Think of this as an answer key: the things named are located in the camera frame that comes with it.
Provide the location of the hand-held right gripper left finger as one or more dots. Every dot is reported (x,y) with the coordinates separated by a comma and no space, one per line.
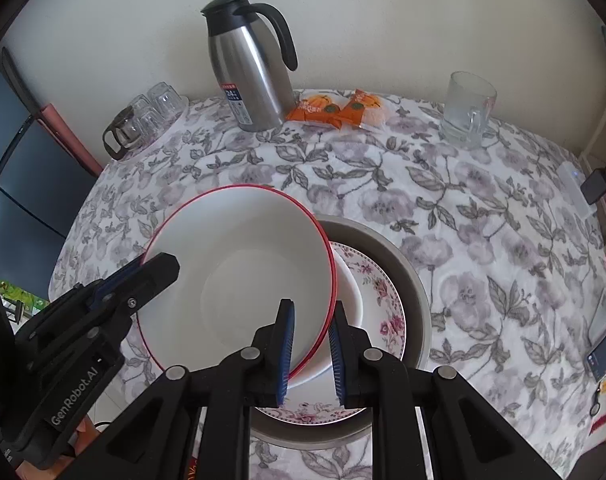
(285,355)

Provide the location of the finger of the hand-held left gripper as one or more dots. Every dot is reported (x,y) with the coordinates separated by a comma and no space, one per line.
(118,282)
(148,280)

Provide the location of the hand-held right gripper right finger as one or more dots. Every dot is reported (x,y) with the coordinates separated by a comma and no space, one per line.
(337,360)

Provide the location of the light blue bowl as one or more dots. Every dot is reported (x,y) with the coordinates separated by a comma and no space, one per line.
(350,300)

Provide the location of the round floral rim plate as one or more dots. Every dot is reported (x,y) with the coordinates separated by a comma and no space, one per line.
(383,310)

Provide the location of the strawberry print bowl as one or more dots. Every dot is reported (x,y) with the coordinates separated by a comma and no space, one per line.
(233,240)

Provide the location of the stainless steel plate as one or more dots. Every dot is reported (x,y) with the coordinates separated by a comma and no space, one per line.
(413,285)

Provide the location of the dark flat screen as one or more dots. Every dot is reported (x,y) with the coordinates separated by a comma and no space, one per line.
(23,210)

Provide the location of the pink board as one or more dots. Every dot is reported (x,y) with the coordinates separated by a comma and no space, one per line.
(70,140)

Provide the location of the set of small glasses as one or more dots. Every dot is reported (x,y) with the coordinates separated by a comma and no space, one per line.
(155,110)

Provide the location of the grey floral tablecloth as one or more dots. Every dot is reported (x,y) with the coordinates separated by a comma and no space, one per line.
(483,260)

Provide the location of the stainless steel thermos jug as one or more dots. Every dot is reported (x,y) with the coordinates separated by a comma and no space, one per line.
(248,70)

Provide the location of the orange snack packet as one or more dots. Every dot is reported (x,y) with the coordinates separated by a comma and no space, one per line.
(313,107)
(365,110)

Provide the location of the black scissors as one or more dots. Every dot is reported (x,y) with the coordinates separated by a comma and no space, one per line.
(597,402)

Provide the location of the smartphone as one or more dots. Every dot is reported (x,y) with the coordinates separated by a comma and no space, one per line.
(605,352)

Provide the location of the white phone stand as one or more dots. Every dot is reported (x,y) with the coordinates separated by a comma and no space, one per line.
(603,310)

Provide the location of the clear glass mug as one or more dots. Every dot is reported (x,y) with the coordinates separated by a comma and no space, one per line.
(465,110)

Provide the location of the white power strip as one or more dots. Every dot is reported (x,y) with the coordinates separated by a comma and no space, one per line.
(575,190)

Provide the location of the black charger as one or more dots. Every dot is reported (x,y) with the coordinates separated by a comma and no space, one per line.
(595,187)

